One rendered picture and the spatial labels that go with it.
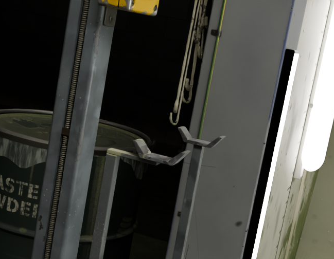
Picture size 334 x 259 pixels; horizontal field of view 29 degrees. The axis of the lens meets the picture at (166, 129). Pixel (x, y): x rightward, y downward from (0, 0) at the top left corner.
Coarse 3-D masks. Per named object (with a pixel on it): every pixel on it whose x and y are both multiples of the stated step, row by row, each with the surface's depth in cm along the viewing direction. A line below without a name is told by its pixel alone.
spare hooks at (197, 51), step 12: (204, 0) 152; (192, 12) 150; (204, 12) 153; (192, 24) 150; (204, 24) 152; (192, 36) 151; (192, 72) 156; (180, 84) 152; (192, 84) 157; (180, 108) 154
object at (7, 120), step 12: (0, 120) 220; (12, 120) 224; (24, 120) 228; (36, 120) 233; (48, 120) 237; (24, 132) 208; (36, 132) 212; (48, 132) 214; (108, 132) 235; (120, 132) 238; (96, 144) 209; (108, 144) 213; (120, 144) 216; (132, 144) 219
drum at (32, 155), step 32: (0, 128) 197; (128, 128) 238; (0, 160) 198; (32, 160) 193; (96, 160) 195; (128, 160) 203; (0, 192) 198; (32, 192) 194; (96, 192) 198; (128, 192) 208; (0, 224) 198; (32, 224) 196; (128, 224) 213; (0, 256) 200; (128, 256) 222
